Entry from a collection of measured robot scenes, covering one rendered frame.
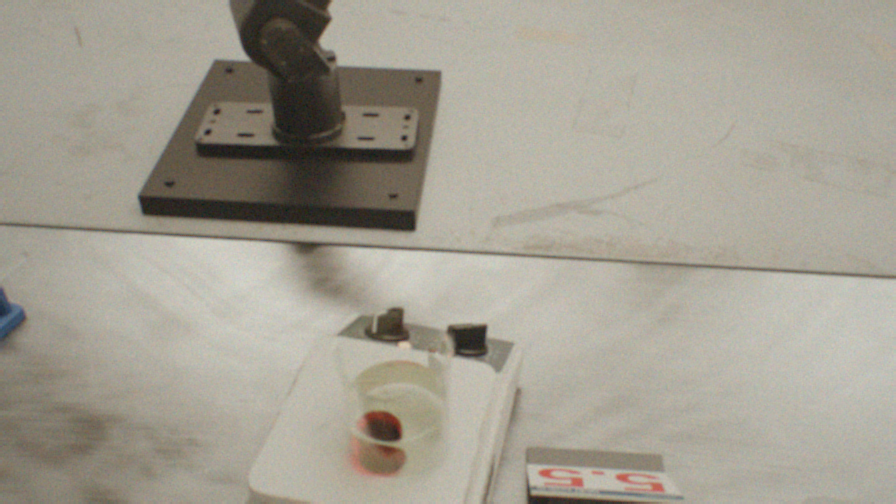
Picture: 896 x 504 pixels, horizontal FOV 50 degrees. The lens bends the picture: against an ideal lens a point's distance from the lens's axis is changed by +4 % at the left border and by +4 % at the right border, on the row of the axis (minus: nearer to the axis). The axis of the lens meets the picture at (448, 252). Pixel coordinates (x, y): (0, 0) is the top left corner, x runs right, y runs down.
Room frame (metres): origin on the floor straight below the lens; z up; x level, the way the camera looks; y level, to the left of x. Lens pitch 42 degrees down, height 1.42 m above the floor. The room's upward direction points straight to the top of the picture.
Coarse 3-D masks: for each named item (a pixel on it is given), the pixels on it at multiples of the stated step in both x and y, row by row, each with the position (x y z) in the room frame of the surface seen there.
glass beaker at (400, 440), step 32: (352, 320) 0.35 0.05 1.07; (384, 320) 0.36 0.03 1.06; (416, 320) 0.36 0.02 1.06; (352, 352) 0.34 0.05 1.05; (384, 352) 0.36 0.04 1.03; (416, 352) 0.36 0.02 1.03; (448, 352) 0.33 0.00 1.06; (352, 384) 0.30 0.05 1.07; (448, 384) 0.32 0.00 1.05; (352, 416) 0.31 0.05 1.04; (384, 416) 0.30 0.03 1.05; (416, 416) 0.30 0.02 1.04; (448, 416) 0.32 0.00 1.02; (352, 448) 0.31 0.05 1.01; (384, 448) 0.30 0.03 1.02; (416, 448) 0.30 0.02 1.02; (448, 448) 0.32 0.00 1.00; (384, 480) 0.30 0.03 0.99; (416, 480) 0.30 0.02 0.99
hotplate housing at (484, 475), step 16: (512, 352) 0.44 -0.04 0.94; (512, 368) 0.42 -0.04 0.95; (496, 384) 0.39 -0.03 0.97; (512, 384) 0.41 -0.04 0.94; (496, 400) 0.38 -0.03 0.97; (512, 400) 0.41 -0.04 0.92; (496, 416) 0.36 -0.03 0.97; (496, 432) 0.35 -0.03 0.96; (480, 448) 0.34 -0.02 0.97; (496, 448) 0.36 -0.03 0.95; (480, 464) 0.33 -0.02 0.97; (496, 464) 0.36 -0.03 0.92; (480, 480) 0.32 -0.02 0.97; (480, 496) 0.31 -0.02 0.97
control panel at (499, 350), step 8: (488, 344) 0.45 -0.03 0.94; (496, 344) 0.45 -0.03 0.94; (504, 344) 0.45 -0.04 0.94; (512, 344) 0.45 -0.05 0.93; (488, 352) 0.43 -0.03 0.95; (496, 352) 0.43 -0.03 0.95; (504, 352) 0.44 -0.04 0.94; (480, 360) 0.42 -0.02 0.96; (488, 360) 0.42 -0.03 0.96; (496, 360) 0.42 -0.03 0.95; (504, 360) 0.42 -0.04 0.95; (496, 368) 0.41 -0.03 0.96
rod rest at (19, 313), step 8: (0, 288) 0.51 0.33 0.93; (0, 296) 0.51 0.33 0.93; (0, 304) 0.51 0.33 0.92; (8, 304) 0.51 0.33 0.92; (16, 304) 0.52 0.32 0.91; (0, 312) 0.51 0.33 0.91; (8, 312) 0.51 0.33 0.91; (16, 312) 0.51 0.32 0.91; (24, 312) 0.52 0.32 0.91; (0, 320) 0.50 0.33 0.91; (8, 320) 0.50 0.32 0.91; (16, 320) 0.51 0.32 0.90; (0, 328) 0.50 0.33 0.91; (8, 328) 0.50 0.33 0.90; (0, 336) 0.49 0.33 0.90
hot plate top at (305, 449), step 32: (320, 352) 0.40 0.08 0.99; (320, 384) 0.37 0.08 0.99; (480, 384) 0.37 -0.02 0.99; (288, 416) 0.35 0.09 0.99; (320, 416) 0.35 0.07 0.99; (480, 416) 0.35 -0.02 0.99; (288, 448) 0.32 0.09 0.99; (320, 448) 0.32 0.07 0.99; (256, 480) 0.30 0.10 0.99; (288, 480) 0.30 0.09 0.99; (320, 480) 0.30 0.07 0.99; (352, 480) 0.30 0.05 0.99; (448, 480) 0.30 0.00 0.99
